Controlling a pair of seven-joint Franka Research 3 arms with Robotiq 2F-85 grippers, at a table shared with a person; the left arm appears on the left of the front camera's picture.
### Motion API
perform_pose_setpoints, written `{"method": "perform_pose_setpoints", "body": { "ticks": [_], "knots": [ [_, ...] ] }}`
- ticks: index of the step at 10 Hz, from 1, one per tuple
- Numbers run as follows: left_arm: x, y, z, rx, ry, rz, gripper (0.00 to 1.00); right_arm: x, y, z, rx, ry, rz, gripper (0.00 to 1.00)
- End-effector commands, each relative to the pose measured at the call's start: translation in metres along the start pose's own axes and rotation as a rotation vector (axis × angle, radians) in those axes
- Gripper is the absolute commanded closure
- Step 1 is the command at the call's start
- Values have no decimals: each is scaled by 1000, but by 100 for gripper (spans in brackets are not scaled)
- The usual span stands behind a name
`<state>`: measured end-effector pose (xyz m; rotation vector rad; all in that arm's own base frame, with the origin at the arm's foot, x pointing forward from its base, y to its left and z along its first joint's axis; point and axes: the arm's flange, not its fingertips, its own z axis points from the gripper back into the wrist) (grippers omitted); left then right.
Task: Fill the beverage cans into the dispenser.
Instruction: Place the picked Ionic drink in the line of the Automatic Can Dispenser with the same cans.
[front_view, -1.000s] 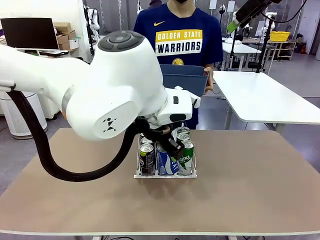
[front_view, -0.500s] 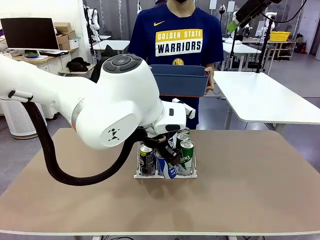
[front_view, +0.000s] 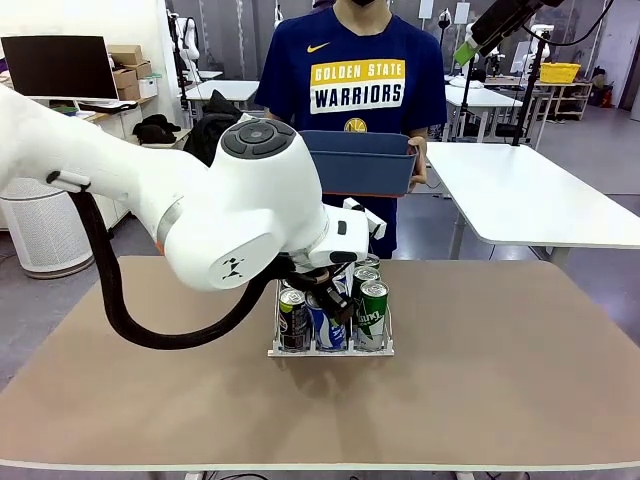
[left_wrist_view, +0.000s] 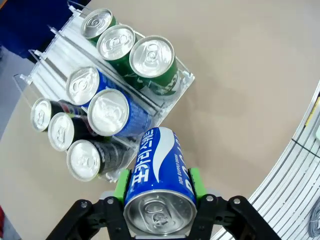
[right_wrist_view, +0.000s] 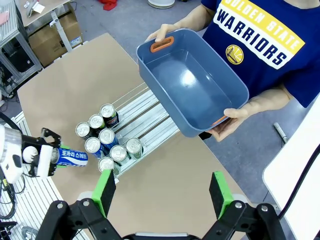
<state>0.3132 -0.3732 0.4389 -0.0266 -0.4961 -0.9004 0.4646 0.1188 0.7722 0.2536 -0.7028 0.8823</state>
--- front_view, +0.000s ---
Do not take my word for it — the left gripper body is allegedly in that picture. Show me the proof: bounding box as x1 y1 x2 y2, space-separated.
279 254 335 288

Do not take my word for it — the black computer monitor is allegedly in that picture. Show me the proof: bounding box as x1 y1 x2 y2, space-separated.
0 34 120 101

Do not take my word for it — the white cylindrical air purifier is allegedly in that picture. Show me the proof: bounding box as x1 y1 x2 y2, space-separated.
0 177 96 280

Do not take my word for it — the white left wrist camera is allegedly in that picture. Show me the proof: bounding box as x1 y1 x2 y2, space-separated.
342 197 389 241

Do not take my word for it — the person left hand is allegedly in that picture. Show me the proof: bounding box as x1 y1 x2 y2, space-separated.
405 135 429 190

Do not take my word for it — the black jacket on chair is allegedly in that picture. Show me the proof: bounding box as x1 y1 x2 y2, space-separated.
182 88 261 169

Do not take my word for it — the thin black camera cable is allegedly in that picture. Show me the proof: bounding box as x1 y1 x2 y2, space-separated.
522 0 616 47

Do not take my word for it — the white storage box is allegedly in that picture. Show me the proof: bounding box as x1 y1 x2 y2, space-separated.
138 73 161 100

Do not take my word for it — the grey-blue plastic bin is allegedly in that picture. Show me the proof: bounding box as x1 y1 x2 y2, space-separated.
298 129 420 200

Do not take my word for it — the person blue Warriors shirt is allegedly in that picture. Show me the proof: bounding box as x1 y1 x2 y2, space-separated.
253 0 449 261

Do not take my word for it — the wooden shelf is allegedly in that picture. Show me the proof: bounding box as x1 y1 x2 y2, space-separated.
533 81 595 122

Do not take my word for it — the black tripod pole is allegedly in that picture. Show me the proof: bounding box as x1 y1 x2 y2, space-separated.
510 29 551 147

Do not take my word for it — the white background desk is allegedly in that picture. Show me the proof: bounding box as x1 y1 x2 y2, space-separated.
442 83 526 146
184 79 262 122

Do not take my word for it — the white frame side table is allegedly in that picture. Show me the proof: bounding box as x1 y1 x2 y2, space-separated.
117 128 194 151

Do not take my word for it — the black bag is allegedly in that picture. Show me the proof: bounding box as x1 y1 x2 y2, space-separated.
132 113 182 146

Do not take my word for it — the clear acrylic can dispenser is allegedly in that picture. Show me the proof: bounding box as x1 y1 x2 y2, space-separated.
267 249 396 358

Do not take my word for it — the yellow plastic crate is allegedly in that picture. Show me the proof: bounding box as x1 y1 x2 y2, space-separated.
539 62 583 85

